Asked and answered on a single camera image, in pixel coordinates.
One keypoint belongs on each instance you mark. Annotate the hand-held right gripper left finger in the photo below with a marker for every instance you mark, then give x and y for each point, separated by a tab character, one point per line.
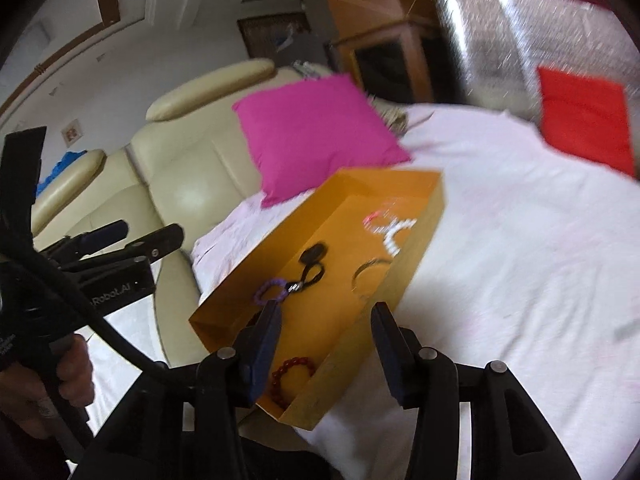
267	340

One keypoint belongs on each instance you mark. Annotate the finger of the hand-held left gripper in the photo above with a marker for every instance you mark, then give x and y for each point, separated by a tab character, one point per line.
107	234
160	240

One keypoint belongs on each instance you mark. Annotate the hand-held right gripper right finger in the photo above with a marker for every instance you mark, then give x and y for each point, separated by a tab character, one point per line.
391	355

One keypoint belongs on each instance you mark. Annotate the orange cardboard box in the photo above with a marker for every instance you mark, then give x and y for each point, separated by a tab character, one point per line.
325	200

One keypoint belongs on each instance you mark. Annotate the person's left hand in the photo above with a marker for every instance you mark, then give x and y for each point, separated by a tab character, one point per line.
75	375

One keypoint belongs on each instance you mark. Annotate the cream leather sofa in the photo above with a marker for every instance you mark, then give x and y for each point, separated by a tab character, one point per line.
190	175

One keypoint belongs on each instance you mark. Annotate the blue cloth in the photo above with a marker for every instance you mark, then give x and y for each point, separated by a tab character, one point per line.
60	167

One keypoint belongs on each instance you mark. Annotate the thin metal bangle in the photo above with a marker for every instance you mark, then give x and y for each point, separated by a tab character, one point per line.
356	272

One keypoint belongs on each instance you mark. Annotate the white embossed blanket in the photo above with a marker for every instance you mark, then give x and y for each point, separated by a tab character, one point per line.
500	240

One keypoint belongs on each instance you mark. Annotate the pink pillow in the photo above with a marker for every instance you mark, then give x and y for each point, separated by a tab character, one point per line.
310	130

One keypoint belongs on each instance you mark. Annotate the small metal object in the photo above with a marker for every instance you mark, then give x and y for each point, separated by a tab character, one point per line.
304	70

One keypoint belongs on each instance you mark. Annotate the dark wooden framed panel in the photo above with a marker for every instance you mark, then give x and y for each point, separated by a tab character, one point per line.
272	35

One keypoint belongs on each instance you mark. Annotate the patterned cloth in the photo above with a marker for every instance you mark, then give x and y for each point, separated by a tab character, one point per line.
395	117

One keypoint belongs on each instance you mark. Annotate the red pillow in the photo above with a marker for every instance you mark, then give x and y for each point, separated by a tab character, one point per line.
585	115

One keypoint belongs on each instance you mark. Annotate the wooden cabinet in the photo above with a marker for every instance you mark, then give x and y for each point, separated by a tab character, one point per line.
370	5

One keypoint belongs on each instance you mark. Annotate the silver foil mat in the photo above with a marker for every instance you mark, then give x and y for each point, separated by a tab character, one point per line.
495	45

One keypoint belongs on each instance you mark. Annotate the small framed wall picture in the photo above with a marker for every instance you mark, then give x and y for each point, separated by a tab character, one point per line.
72	132

